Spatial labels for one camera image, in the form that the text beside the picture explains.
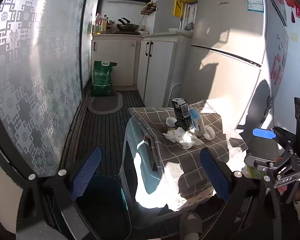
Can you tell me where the dark slipper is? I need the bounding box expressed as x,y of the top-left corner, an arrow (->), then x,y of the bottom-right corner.
179,212 -> 203,240

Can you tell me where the light wood corner cabinet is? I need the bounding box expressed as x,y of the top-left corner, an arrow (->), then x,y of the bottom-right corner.
91,33 -> 143,92

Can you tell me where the brown checked cloth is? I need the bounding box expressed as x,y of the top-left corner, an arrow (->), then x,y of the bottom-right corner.
128,99 -> 248,212

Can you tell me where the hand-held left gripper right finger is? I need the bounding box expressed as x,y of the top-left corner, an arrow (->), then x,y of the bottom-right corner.
199,149 -> 280,240

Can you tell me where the red lantern wall sticker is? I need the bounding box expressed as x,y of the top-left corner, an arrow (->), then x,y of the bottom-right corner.
284,0 -> 300,23

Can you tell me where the green rice bag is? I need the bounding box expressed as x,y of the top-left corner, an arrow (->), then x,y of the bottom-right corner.
91,60 -> 117,97

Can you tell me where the dark wok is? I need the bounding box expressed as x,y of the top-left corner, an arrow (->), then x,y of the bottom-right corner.
116,17 -> 140,32

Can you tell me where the teal plastic bin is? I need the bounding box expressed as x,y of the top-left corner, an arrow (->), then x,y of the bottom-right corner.
75,175 -> 132,240

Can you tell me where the patterned frosted glass door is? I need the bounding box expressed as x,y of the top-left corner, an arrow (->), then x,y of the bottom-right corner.
0,0 -> 103,180

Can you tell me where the grey oval floor mat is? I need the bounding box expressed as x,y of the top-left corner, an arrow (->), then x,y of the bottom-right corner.
87,91 -> 124,115

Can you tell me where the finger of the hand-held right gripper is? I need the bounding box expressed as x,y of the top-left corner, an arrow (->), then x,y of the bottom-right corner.
244,150 -> 300,189
252,126 -> 297,147

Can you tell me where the light wood two-door cabinet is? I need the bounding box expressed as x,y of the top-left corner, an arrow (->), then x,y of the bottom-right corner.
137,31 -> 192,108

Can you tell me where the blue white plastic packet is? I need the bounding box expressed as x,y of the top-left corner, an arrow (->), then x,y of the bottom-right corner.
188,105 -> 207,137

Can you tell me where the wall spice rack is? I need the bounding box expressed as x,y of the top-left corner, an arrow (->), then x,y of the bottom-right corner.
140,1 -> 158,15

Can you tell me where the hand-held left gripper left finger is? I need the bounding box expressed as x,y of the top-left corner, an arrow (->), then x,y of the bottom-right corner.
16,147 -> 102,240

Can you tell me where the pale blue plastic stool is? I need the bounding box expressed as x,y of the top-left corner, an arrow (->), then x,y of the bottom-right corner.
118,116 -> 190,210

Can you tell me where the silver two-door fridge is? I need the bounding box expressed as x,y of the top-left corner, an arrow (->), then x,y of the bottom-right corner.
181,0 -> 289,140

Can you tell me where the white tissue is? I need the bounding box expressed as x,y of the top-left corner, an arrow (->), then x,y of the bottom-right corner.
162,127 -> 205,150

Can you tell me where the hanging metal ladle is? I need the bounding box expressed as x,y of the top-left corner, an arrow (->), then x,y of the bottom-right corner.
184,7 -> 194,30

